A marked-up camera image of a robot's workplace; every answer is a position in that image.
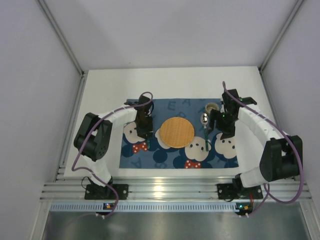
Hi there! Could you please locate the small beige cup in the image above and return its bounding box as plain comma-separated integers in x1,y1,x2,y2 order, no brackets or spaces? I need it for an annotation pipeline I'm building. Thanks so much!
205,102,220,115

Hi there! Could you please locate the spoon with green handle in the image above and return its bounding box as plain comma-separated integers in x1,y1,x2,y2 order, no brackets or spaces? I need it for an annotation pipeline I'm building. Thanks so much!
200,112,209,152

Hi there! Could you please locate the round woven bamboo plate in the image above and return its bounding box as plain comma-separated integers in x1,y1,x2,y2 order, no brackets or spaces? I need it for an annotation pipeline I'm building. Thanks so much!
159,116,195,149

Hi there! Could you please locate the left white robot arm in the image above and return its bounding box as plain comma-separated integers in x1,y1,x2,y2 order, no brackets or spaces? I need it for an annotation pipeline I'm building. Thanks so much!
71,91,154,187

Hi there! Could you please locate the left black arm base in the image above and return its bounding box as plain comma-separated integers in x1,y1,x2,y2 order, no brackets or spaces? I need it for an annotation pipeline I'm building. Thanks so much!
81,176,129,200

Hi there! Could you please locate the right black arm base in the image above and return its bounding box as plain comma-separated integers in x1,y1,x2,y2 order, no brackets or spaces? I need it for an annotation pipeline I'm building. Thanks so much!
216,176,263,202

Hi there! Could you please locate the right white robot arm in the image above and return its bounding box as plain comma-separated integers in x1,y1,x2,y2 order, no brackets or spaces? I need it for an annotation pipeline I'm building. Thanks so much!
208,89,303,191

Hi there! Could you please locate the aluminium mounting rail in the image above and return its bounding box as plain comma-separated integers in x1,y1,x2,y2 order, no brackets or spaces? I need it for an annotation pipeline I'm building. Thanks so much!
39,162,312,202

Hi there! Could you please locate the perforated grey cable duct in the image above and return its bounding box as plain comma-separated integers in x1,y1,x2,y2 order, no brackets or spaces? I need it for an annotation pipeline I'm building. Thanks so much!
50,202,251,213

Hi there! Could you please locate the right aluminium frame post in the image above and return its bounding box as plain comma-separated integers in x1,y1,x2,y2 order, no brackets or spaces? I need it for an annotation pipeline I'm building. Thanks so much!
258,0,306,74

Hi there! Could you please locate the aluminium frame post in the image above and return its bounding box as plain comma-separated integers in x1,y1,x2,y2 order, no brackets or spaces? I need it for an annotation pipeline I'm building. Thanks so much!
258,0,306,74
36,0,84,76

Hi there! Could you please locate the left aluminium frame post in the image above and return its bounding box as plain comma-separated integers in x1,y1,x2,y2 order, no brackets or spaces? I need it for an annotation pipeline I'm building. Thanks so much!
36,0,84,76

